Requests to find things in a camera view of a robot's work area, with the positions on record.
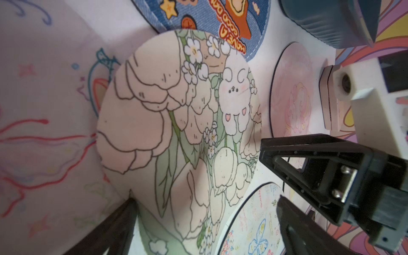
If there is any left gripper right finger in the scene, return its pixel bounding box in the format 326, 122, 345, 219
276, 196, 355, 255

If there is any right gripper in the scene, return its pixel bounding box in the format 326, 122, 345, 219
259, 51, 408, 253

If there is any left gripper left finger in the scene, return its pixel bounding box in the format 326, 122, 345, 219
66, 198, 138, 255

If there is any pink line flowers coaster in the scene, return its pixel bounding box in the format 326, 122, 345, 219
0, 0, 160, 255

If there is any pink unicorn coaster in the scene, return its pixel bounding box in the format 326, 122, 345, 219
269, 42, 314, 138

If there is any green tulip bunny coaster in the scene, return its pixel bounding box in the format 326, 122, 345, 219
96, 29, 262, 255

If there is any teal plastic storage box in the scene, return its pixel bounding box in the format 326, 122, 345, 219
279, 0, 381, 49

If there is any white butterfly doodle coaster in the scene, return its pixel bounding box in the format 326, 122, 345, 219
217, 182, 283, 255

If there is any pink rectangular pad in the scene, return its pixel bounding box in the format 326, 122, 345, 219
319, 65, 355, 136

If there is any blue denim bear coaster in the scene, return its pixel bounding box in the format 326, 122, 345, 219
133, 0, 271, 61

